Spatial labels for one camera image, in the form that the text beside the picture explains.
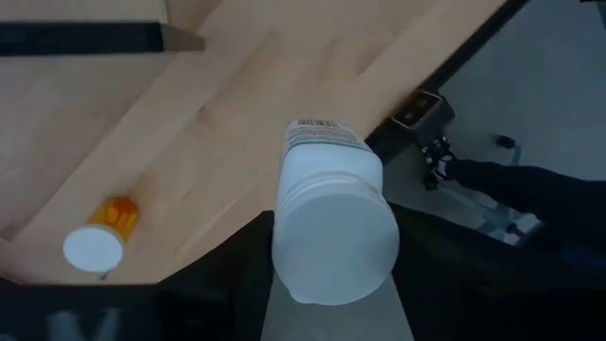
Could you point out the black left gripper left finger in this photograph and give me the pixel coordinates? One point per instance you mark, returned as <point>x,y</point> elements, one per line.
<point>227,293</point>

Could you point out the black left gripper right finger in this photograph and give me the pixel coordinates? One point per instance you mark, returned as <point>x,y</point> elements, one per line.
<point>473,293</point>

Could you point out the white medicine bottle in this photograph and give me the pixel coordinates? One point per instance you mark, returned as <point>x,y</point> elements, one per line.
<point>331,227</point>

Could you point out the orange pill bottle white cap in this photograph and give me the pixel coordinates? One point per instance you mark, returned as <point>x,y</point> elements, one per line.
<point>94,248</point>

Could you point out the wooden shelf with black frames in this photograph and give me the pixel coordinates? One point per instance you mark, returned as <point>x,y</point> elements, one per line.
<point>71,38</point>

